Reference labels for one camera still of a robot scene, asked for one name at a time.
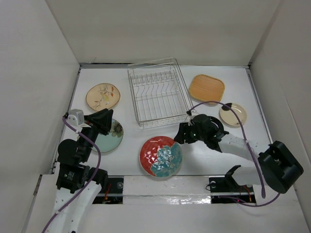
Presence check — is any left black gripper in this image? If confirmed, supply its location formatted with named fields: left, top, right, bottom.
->
left=78, top=107, right=113, bottom=161

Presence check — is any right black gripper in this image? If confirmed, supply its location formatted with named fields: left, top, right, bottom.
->
left=173, top=122, right=206, bottom=145

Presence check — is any red teal flower plate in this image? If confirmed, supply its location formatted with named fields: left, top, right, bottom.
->
left=139, top=136, right=183, bottom=179

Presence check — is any black round plate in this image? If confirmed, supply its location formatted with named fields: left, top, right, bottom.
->
left=208, top=116, right=224, bottom=134

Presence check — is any woven bamboo square tray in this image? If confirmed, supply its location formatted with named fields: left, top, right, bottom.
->
left=189, top=74, right=225, bottom=102

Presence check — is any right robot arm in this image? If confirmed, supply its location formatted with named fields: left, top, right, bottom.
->
left=174, top=114, right=304, bottom=194

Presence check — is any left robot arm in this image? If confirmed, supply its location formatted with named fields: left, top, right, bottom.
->
left=43, top=109, right=113, bottom=233

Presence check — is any light green flower plate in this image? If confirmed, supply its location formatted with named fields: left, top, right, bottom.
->
left=95, top=119, right=124, bottom=153

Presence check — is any beige bird pattern plate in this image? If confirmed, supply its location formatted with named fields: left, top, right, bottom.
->
left=86, top=83, right=121, bottom=112

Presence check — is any cream plate black spot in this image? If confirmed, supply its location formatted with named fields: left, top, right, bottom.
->
left=219, top=103, right=247, bottom=127

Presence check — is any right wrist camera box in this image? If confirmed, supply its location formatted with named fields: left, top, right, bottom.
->
left=187, top=110, right=196, bottom=121

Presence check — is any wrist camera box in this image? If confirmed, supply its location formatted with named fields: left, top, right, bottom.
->
left=187, top=110, right=196, bottom=121
left=66, top=109, right=85, bottom=127

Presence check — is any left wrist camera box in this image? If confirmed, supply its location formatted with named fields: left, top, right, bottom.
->
left=66, top=109, right=85, bottom=127

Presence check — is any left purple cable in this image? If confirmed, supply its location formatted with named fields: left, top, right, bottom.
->
left=40, top=116, right=102, bottom=233

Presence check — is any metal wire dish rack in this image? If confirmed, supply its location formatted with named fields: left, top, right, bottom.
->
left=127, top=58, right=193, bottom=128

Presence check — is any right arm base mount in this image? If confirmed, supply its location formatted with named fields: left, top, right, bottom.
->
left=205, top=176, right=256, bottom=204

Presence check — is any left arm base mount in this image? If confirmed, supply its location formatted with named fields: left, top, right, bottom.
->
left=92, top=176, right=124, bottom=204

